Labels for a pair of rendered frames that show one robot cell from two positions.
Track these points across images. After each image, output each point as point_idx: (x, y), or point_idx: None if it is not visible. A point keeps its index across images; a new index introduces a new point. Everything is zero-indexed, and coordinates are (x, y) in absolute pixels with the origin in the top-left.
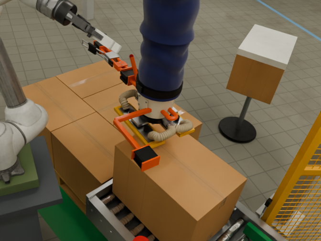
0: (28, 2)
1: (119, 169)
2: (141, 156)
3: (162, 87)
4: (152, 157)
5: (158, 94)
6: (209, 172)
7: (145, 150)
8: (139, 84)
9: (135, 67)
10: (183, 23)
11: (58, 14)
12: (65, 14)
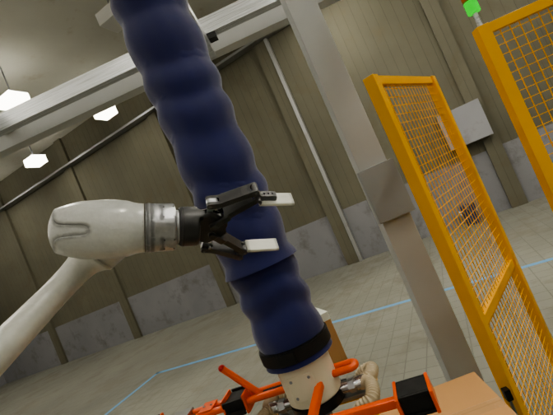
0: (129, 232)
1: None
2: (413, 391)
3: (313, 327)
4: (424, 379)
5: (317, 341)
6: (445, 405)
7: (403, 386)
8: (284, 354)
9: (239, 375)
10: (281, 225)
11: (188, 219)
12: (197, 214)
